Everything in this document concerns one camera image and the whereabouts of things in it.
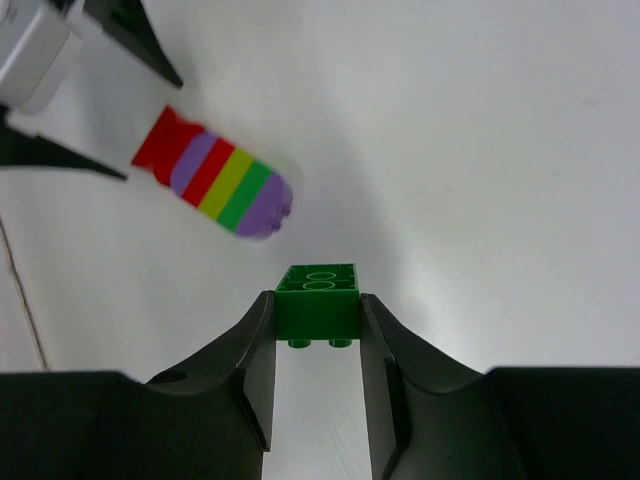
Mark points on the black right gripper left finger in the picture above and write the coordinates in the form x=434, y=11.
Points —
x=207, y=417

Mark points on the multicolour lego tower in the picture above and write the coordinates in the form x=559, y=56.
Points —
x=237, y=190

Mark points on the green top lego brick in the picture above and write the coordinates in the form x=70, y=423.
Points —
x=318, y=303

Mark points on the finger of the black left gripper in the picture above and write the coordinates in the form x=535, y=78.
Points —
x=19, y=150
x=126, y=22

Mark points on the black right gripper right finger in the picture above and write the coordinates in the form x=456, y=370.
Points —
x=430, y=417

